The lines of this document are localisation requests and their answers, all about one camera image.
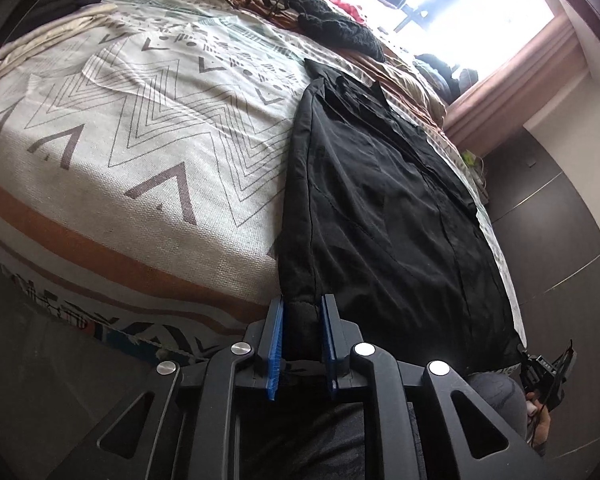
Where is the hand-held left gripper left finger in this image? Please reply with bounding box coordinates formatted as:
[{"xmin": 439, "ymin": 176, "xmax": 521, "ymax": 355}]
[{"xmin": 45, "ymin": 296, "xmax": 286, "ymax": 480}]

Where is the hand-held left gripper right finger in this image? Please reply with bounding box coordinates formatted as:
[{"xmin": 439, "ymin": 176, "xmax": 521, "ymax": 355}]
[{"xmin": 320, "ymin": 294, "xmax": 556, "ymax": 480}]

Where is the black shirt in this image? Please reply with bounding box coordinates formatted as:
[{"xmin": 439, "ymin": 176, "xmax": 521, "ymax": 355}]
[{"xmin": 277, "ymin": 57, "xmax": 526, "ymax": 376}]

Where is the dark clothes pile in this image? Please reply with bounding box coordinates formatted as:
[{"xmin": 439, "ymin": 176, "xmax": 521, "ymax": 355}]
[{"xmin": 412, "ymin": 52, "xmax": 476, "ymax": 96}]

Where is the person's right hand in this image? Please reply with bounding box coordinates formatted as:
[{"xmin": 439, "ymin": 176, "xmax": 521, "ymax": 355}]
[{"xmin": 525, "ymin": 392, "xmax": 553, "ymax": 448}]

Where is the person's right leg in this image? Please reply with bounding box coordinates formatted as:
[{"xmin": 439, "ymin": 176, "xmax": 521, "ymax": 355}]
[{"xmin": 467, "ymin": 372, "xmax": 528, "ymax": 441}]

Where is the dark grey wardrobe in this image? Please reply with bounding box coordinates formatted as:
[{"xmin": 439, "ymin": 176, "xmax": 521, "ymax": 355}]
[{"xmin": 480, "ymin": 125, "xmax": 600, "ymax": 461}]

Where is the patterned bed blanket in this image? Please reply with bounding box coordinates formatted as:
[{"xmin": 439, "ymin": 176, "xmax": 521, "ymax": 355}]
[{"xmin": 0, "ymin": 0, "xmax": 523, "ymax": 361}]

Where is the beige duvet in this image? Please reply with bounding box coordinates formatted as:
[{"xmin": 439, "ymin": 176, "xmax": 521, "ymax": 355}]
[{"xmin": 350, "ymin": 45, "xmax": 451, "ymax": 126}]

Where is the pink curtain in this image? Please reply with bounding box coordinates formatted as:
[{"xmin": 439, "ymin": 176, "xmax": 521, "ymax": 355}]
[{"xmin": 442, "ymin": 15, "xmax": 581, "ymax": 146}]

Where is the black knitted sweater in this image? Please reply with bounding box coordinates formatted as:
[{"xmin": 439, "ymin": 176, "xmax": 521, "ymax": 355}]
[{"xmin": 280, "ymin": 0, "xmax": 386, "ymax": 61}]

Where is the red cloth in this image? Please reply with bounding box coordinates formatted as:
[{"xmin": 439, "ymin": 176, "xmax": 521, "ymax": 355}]
[{"xmin": 320, "ymin": 0, "xmax": 368, "ymax": 26}]

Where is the window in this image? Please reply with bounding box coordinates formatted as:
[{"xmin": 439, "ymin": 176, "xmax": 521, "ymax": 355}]
[{"xmin": 325, "ymin": 0, "xmax": 556, "ymax": 76}]

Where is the cream folded cloth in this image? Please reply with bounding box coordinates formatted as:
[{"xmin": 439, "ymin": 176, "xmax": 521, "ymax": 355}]
[{"xmin": 0, "ymin": 5, "xmax": 106, "ymax": 61}]

